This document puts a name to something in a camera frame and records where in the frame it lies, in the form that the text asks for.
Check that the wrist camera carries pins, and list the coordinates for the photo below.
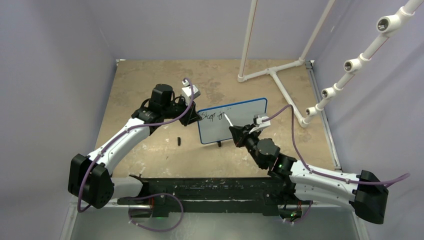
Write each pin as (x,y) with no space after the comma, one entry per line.
(189,92)
(260,122)

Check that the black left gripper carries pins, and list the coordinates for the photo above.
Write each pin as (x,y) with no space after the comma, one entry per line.
(191,116)

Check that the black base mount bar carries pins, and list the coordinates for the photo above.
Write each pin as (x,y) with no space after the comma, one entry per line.
(258,195)

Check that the white PVC pipe with fittings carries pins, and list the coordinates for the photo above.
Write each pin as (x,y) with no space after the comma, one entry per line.
(386,27)

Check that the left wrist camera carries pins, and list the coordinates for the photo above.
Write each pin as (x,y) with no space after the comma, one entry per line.
(189,92)

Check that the white marker pen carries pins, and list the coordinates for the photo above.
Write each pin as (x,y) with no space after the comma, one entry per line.
(228,120)

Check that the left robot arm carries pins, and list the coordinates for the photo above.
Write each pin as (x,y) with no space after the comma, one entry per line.
(91,176)

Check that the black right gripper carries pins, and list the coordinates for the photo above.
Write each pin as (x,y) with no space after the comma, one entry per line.
(240,134)

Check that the white PVC pipe frame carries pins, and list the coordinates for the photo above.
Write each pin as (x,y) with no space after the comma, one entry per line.
(273,71)

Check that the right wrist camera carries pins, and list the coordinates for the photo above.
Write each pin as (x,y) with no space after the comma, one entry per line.
(260,122)

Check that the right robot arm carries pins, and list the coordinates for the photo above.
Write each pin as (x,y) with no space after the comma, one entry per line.
(363,193)

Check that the blue framed whiteboard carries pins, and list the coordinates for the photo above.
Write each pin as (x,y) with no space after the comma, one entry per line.
(213,126)

